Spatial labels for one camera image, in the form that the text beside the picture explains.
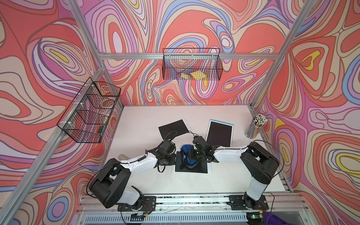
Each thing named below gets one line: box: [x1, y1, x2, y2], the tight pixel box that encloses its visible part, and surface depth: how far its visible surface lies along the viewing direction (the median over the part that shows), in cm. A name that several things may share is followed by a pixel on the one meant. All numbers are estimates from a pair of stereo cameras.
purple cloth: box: [262, 211, 295, 225], surface depth 67 cm
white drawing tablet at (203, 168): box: [171, 150, 213, 175], surface depth 88 cm
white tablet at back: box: [156, 117, 192, 141], surface depth 107 cm
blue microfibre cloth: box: [179, 144, 200, 170], surface depth 88 cm
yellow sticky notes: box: [180, 70, 207, 81], surface depth 92 cm
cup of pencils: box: [244, 113, 269, 139], surface depth 90 cm
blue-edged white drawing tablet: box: [205, 119, 235, 148], surface depth 105 cm
